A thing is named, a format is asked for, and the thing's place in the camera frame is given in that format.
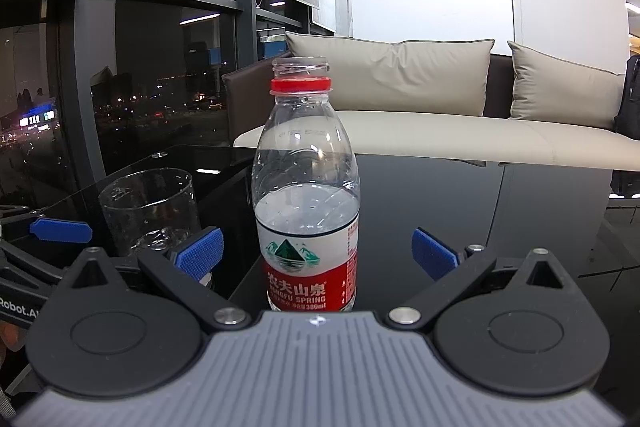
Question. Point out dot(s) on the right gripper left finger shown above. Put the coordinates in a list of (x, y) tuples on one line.
[(176, 275)]

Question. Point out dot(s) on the large beige back cushion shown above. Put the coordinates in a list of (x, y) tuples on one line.
[(439, 77)]

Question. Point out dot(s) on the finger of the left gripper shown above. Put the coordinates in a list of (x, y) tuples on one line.
[(61, 231)]

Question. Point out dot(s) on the beige sofa with brown frame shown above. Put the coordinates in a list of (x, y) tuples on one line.
[(492, 136)]

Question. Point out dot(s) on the clear plastic water bottle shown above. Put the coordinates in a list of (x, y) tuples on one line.
[(306, 193)]

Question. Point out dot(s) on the clear glass mug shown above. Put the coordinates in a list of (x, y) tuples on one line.
[(152, 209)]

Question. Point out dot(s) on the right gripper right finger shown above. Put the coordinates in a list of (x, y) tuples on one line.
[(478, 270)]

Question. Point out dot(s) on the small beige back cushion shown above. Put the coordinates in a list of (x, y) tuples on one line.
[(549, 89)]

